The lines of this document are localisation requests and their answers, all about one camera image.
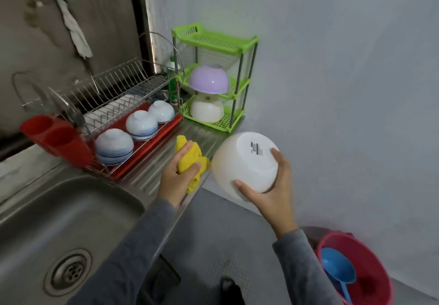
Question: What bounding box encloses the red plastic bucket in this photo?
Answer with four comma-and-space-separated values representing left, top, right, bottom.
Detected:
317, 231, 395, 305

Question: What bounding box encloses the blue plastic scoop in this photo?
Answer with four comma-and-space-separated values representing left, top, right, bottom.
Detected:
321, 247, 358, 305

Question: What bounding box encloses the stainless steel sink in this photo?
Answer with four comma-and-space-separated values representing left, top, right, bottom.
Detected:
0, 113, 230, 305

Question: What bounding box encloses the person's left hand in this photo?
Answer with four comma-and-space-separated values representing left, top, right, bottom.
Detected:
157, 141, 203, 210

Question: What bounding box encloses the green plastic shelf rack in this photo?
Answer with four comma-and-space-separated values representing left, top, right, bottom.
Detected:
171, 22, 260, 134

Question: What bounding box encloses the metal wire dish rack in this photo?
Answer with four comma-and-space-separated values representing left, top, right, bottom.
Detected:
12, 32, 185, 179

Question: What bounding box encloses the dark square container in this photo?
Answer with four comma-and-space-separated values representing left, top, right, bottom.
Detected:
144, 255, 182, 302

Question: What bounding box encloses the green dish soap bottle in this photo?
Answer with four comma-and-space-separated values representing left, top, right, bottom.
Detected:
166, 55, 181, 107

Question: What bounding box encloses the white hanging cloth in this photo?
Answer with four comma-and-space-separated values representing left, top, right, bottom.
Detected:
37, 0, 95, 60

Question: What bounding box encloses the person's black shoe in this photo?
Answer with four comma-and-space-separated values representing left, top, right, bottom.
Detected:
218, 277, 246, 305

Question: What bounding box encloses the purple plastic bowl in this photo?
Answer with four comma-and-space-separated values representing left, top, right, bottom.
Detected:
188, 65, 231, 96

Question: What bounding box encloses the white plastic bowl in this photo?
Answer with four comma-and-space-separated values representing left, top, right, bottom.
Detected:
210, 131, 281, 203

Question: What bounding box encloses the person's right forearm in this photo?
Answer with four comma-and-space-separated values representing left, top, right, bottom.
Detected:
272, 229, 344, 305

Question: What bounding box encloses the person's right hand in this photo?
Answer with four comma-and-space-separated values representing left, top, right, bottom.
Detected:
232, 148, 299, 239

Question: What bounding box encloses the cream plastic bowl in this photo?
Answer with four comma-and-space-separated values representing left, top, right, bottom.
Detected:
190, 96, 226, 124

